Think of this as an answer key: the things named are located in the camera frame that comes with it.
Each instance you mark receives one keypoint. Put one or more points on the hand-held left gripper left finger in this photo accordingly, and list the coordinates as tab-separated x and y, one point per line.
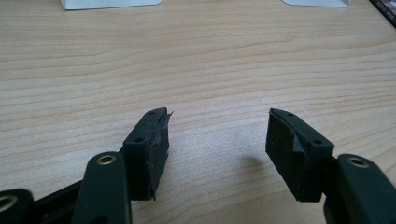
146	161

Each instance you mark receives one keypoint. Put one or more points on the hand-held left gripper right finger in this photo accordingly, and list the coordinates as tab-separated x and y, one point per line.
286	155

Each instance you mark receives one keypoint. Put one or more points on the white expanding book rack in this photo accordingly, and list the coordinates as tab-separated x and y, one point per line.
109	3

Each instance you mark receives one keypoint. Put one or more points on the dark red magazine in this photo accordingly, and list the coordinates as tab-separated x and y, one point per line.
386	9

